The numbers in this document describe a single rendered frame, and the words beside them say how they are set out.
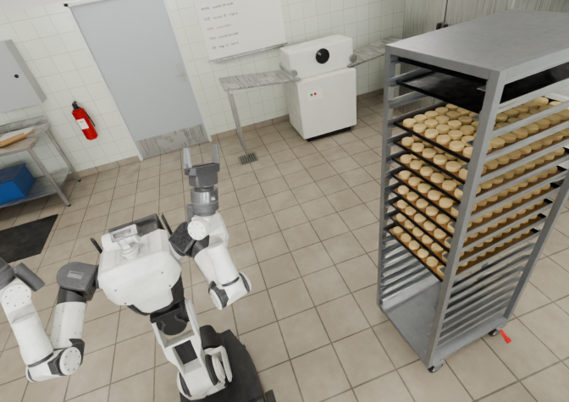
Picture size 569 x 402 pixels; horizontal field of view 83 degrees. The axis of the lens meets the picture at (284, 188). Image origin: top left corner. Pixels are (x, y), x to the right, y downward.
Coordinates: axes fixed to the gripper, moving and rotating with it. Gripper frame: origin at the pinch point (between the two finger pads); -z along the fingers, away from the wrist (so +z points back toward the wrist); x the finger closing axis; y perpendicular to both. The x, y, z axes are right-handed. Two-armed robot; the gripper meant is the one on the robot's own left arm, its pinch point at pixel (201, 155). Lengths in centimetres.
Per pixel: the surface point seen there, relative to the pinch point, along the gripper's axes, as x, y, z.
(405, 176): -88, -34, 17
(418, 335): -122, -39, 122
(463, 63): -50, -61, -27
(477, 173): -58, -67, 7
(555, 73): -93, -81, -26
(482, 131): -52, -68, -7
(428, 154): -75, -47, 4
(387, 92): -71, -30, -20
